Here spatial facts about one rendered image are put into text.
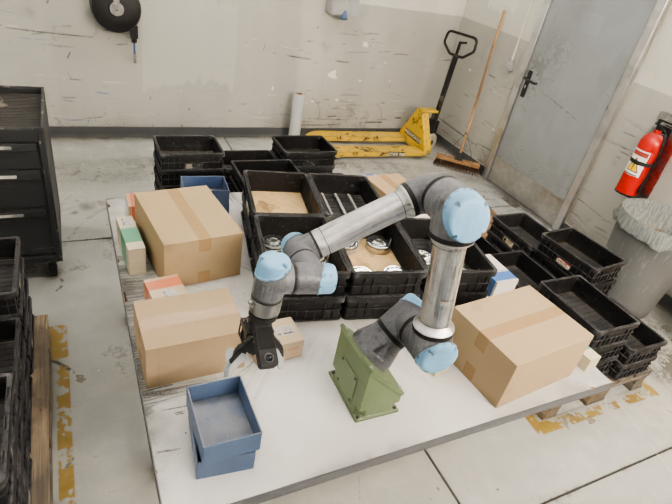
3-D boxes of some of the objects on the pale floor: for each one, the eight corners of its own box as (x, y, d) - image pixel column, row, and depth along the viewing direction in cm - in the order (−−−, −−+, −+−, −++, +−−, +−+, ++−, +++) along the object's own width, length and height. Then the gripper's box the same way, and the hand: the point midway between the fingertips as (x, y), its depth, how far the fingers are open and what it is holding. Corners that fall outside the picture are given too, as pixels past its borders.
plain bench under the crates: (540, 490, 228) (613, 382, 190) (166, 647, 158) (164, 525, 120) (373, 277, 343) (397, 184, 305) (115, 313, 274) (105, 198, 236)
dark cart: (65, 279, 289) (43, 127, 241) (-31, 290, 270) (-76, 127, 221) (62, 225, 332) (43, 86, 284) (-20, 230, 313) (-56, 83, 264)
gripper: (294, 294, 131) (280, 351, 141) (218, 300, 122) (209, 359, 132) (306, 316, 125) (291, 373, 135) (226, 324, 116) (216, 384, 126)
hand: (253, 375), depth 131 cm, fingers open, 14 cm apart
